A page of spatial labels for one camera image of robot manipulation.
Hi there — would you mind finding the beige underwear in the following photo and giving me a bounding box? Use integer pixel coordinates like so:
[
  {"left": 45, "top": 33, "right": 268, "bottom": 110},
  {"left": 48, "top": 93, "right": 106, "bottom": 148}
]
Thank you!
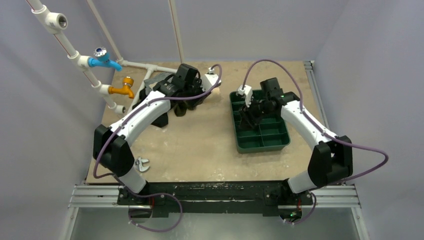
[{"left": 209, "top": 87, "right": 221, "bottom": 102}]

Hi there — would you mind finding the orange tap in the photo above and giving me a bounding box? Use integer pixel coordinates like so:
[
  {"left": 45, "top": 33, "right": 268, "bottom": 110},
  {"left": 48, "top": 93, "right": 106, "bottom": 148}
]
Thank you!
[{"left": 107, "top": 76, "right": 135, "bottom": 99}]

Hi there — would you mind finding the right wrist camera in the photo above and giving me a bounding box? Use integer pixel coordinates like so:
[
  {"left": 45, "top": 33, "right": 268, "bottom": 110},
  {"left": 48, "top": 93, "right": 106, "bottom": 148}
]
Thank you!
[{"left": 236, "top": 85, "right": 253, "bottom": 108}]

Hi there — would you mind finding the green compartment tray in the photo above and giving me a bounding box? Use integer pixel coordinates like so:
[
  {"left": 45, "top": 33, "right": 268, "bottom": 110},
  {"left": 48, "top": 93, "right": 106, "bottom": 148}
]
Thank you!
[{"left": 229, "top": 91, "right": 291, "bottom": 154}]

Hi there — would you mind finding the purple cable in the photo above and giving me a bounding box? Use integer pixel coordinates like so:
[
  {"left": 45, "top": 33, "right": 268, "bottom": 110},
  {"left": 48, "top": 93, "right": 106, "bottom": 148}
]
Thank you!
[
  {"left": 241, "top": 58, "right": 390, "bottom": 186},
  {"left": 92, "top": 63, "right": 223, "bottom": 233}
]

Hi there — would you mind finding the striped grey underwear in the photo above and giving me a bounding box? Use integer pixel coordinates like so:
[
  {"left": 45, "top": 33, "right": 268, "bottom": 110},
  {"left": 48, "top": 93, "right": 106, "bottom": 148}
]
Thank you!
[{"left": 143, "top": 72, "right": 174, "bottom": 95}]

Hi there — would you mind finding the adjustable wrench red handle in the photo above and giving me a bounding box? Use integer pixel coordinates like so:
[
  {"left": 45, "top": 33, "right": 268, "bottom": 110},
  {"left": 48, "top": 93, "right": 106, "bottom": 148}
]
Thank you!
[{"left": 134, "top": 157, "right": 150, "bottom": 173}]

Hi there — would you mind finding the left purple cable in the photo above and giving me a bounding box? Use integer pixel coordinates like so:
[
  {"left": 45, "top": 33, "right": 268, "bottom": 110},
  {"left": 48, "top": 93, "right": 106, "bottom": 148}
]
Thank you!
[{"left": 92, "top": 63, "right": 223, "bottom": 233}]

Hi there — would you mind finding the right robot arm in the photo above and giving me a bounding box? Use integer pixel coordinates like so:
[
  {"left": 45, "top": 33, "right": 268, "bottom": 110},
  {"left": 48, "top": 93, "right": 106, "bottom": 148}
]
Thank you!
[{"left": 236, "top": 77, "right": 353, "bottom": 204}]

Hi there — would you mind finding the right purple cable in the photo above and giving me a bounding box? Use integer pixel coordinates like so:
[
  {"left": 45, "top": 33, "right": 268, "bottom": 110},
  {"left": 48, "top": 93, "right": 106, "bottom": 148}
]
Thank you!
[{"left": 241, "top": 58, "right": 390, "bottom": 186}]

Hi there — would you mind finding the dark green underwear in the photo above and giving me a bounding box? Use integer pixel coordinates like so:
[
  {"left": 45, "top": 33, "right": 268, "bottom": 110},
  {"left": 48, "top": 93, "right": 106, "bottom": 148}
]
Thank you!
[{"left": 173, "top": 101, "right": 193, "bottom": 117}]

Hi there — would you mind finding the blue tap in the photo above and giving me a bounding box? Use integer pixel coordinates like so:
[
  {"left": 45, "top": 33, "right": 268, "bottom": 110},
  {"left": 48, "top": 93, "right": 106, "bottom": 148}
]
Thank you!
[{"left": 87, "top": 47, "right": 123, "bottom": 72}]

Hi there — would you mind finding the white PVC pipe frame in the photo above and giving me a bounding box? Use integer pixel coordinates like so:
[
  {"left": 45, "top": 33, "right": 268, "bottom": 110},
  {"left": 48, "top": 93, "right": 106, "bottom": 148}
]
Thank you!
[{"left": 27, "top": 0, "right": 177, "bottom": 117}]

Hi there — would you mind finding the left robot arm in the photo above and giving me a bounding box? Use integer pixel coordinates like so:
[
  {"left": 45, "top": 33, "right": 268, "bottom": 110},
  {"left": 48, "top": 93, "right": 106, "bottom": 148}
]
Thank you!
[{"left": 92, "top": 63, "right": 221, "bottom": 205}]

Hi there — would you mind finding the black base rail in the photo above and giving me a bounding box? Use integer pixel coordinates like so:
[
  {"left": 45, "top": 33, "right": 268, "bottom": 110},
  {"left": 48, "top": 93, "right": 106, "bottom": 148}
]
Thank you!
[{"left": 117, "top": 180, "right": 313, "bottom": 220}]

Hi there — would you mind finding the black underwear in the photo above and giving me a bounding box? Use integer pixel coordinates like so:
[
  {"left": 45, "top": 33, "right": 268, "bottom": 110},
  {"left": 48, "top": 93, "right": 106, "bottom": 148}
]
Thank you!
[{"left": 130, "top": 89, "right": 171, "bottom": 128}]

